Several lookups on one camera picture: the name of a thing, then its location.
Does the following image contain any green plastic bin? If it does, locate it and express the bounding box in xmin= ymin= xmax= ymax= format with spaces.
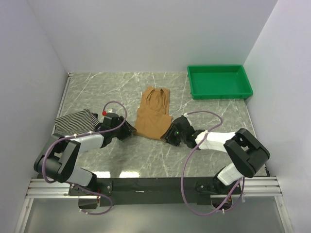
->
xmin=187 ymin=65 xmax=253 ymax=100

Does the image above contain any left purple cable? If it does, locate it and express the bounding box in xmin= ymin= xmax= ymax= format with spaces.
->
xmin=41 ymin=100 xmax=128 ymax=216

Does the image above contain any aluminium rail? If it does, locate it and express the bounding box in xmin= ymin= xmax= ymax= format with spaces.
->
xmin=25 ymin=177 xmax=282 ymax=199
xmin=41 ymin=72 xmax=73 ymax=170

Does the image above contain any black base beam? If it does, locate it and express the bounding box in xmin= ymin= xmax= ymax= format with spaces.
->
xmin=68 ymin=177 xmax=242 ymax=209

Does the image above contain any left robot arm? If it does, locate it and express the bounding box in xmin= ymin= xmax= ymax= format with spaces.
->
xmin=34 ymin=113 xmax=137 ymax=195

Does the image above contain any aluminium left side rail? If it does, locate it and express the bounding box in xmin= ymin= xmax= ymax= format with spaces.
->
xmin=41 ymin=72 xmax=73 ymax=170

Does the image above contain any aluminium front rail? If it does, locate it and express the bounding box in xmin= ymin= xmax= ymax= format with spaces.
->
xmin=25 ymin=177 xmax=282 ymax=199

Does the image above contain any thin striped tank top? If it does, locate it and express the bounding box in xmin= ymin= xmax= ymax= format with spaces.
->
xmin=54 ymin=109 xmax=100 ymax=136

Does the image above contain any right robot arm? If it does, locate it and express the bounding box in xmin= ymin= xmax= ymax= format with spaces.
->
xmin=161 ymin=116 xmax=270 ymax=194

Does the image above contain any tan tank top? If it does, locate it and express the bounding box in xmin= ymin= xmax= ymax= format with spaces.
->
xmin=135 ymin=86 xmax=172 ymax=140

